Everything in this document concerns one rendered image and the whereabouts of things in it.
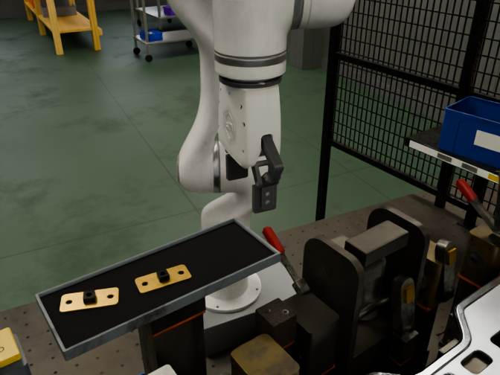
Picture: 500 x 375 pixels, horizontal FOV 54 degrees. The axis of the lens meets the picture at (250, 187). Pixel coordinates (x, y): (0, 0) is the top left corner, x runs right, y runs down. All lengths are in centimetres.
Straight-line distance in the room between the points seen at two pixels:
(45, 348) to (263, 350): 75
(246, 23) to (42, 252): 258
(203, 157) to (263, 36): 55
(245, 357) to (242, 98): 41
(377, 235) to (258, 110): 39
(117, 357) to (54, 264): 161
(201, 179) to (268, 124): 52
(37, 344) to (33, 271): 147
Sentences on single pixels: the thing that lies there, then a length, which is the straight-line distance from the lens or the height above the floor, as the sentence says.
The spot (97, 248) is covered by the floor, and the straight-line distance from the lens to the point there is 294.
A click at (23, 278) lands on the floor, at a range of 286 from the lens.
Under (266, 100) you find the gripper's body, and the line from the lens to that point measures 56.
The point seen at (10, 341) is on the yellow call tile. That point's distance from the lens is 78.
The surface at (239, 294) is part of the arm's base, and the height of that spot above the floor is 81.
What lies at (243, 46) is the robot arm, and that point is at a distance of 55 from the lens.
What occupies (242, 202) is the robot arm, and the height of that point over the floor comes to 109.
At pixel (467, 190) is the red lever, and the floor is 113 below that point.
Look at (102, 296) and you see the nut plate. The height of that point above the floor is 116.
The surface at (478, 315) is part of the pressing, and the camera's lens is 106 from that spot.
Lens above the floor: 167
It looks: 29 degrees down
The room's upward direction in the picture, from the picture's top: straight up
